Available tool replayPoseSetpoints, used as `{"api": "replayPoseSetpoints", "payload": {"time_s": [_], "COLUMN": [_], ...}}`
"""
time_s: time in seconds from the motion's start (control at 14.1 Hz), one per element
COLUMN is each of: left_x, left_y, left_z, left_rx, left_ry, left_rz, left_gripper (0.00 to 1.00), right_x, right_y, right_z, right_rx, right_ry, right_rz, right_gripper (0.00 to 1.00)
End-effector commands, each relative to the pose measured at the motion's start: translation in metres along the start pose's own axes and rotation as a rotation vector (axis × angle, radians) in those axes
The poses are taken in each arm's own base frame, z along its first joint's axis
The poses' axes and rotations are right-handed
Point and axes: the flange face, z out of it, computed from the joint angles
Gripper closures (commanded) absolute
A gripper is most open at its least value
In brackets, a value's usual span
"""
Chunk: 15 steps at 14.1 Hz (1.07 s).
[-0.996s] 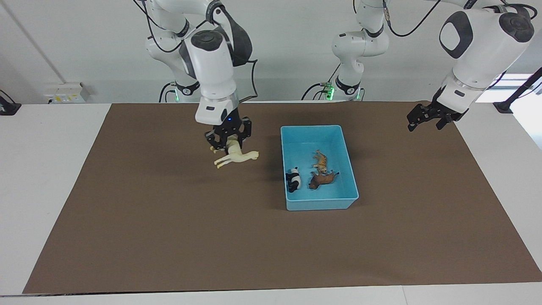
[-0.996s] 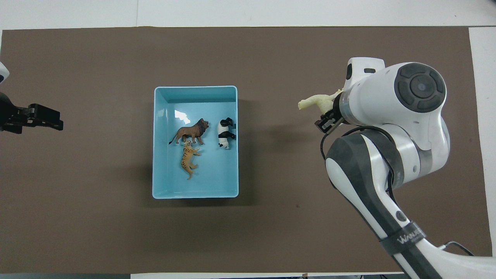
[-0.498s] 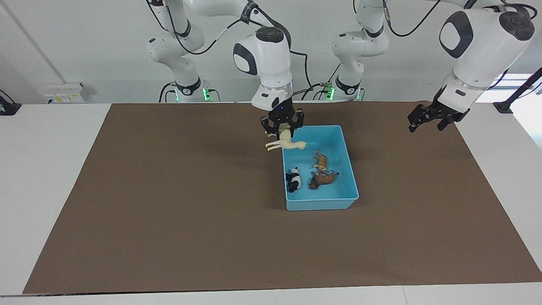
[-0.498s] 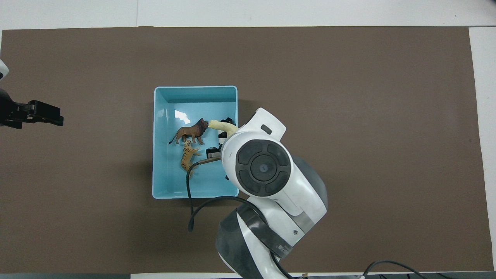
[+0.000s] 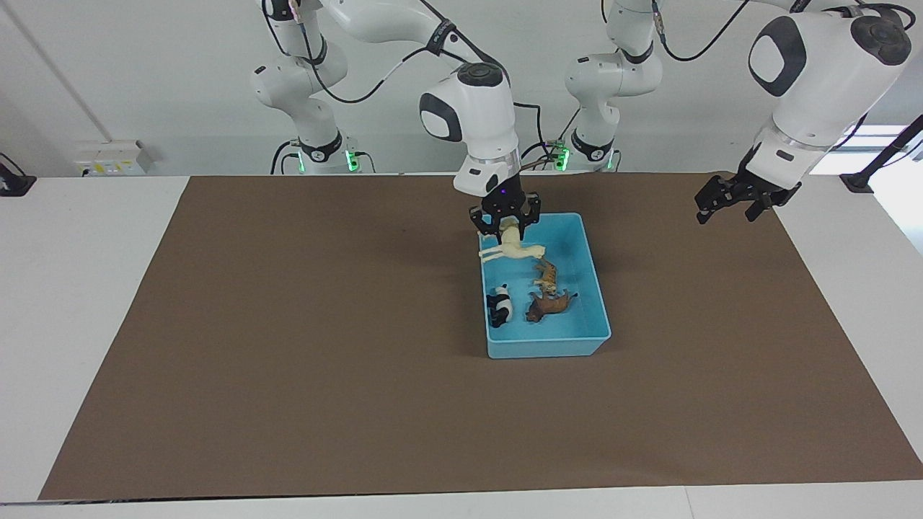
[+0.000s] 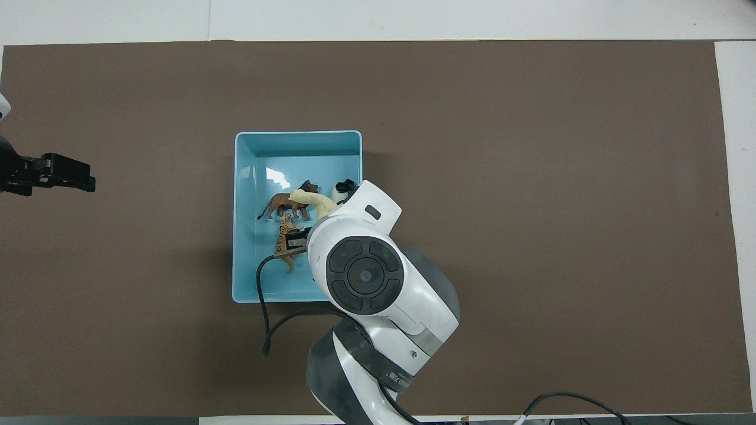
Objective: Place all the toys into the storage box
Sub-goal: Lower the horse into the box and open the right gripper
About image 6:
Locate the light blue plastic storage box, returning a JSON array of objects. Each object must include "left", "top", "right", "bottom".
[{"left": 232, "top": 130, "right": 364, "bottom": 303}]

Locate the brown paper table mat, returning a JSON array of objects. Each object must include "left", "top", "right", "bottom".
[{"left": 0, "top": 40, "right": 753, "bottom": 417}]

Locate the orange striped tiger toy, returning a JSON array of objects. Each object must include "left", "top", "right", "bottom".
[{"left": 273, "top": 212, "right": 307, "bottom": 274}]

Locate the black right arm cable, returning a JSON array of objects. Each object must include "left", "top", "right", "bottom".
[{"left": 255, "top": 248, "right": 356, "bottom": 357}]

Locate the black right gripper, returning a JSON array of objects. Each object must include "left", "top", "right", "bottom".
[{"left": 287, "top": 227, "right": 312, "bottom": 253}]

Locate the cream horse toy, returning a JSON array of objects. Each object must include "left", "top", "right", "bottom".
[{"left": 288, "top": 188, "right": 342, "bottom": 223}]

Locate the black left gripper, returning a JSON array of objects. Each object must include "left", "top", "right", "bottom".
[{"left": 0, "top": 136, "right": 96, "bottom": 197}]

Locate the black floor cable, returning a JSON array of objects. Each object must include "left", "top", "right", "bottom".
[{"left": 513, "top": 392, "right": 634, "bottom": 425}]

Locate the brown lion toy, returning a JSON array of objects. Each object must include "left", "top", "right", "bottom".
[{"left": 257, "top": 180, "right": 320, "bottom": 221}]

